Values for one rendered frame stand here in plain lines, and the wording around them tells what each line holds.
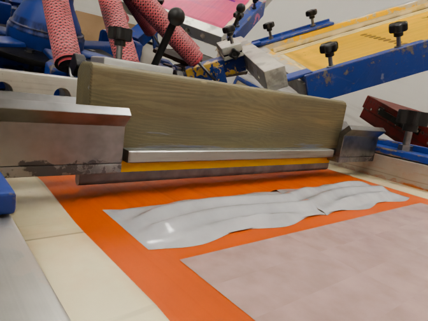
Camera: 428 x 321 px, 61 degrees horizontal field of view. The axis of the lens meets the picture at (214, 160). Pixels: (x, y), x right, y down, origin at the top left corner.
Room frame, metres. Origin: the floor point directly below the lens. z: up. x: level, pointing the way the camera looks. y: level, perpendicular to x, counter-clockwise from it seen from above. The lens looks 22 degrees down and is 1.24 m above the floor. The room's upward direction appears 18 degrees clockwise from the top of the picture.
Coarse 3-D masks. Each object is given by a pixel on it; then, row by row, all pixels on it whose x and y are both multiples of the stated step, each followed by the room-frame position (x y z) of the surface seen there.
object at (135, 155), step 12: (132, 156) 0.26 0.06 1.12; (144, 156) 0.27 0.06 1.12; (156, 156) 0.28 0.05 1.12; (168, 156) 0.29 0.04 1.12; (180, 156) 0.30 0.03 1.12; (192, 156) 0.30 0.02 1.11; (204, 156) 0.31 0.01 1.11; (216, 156) 0.32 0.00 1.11; (228, 156) 0.33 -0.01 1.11; (240, 156) 0.35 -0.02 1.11; (252, 156) 0.36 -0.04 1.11; (264, 156) 0.37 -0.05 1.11; (276, 156) 0.39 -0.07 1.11; (288, 156) 0.40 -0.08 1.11; (300, 156) 0.41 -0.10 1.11; (312, 156) 0.43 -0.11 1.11; (324, 156) 0.45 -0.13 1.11
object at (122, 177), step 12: (204, 168) 0.34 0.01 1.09; (216, 168) 0.35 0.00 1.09; (228, 168) 0.36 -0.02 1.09; (240, 168) 0.38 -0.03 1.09; (252, 168) 0.39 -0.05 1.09; (264, 168) 0.40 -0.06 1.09; (276, 168) 0.42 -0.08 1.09; (288, 168) 0.44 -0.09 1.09; (300, 168) 0.45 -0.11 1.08; (312, 168) 0.47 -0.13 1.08; (324, 168) 0.49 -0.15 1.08; (84, 180) 0.25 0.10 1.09; (96, 180) 0.26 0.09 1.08; (108, 180) 0.27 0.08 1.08; (120, 180) 0.28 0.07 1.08; (132, 180) 0.28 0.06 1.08; (144, 180) 0.29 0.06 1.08
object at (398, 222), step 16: (240, 176) 0.39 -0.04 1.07; (256, 176) 0.41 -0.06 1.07; (272, 176) 0.42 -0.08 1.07; (288, 176) 0.43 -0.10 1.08; (304, 176) 0.45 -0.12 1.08; (320, 176) 0.47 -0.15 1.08; (336, 176) 0.48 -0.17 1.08; (352, 176) 0.50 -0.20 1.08; (288, 192) 0.35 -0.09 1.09; (400, 192) 0.44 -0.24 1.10; (384, 208) 0.35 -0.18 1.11; (400, 208) 0.36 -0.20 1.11; (416, 208) 0.37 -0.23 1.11; (352, 224) 0.28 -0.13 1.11; (368, 224) 0.29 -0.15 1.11; (384, 224) 0.30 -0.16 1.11; (400, 224) 0.30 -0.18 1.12; (416, 224) 0.31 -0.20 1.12; (400, 240) 0.26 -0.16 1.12; (416, 240) 0.27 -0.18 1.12
